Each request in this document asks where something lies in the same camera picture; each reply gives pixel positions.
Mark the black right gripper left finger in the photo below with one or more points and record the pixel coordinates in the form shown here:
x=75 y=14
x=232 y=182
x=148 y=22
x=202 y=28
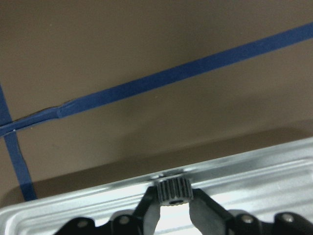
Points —
x=142 y=221

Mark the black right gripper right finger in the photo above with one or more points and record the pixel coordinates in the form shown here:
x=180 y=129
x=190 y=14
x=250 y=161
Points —
x=210 y=218

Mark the black bearing gear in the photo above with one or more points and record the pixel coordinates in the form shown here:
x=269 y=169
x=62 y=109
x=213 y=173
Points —
x=174 y=191

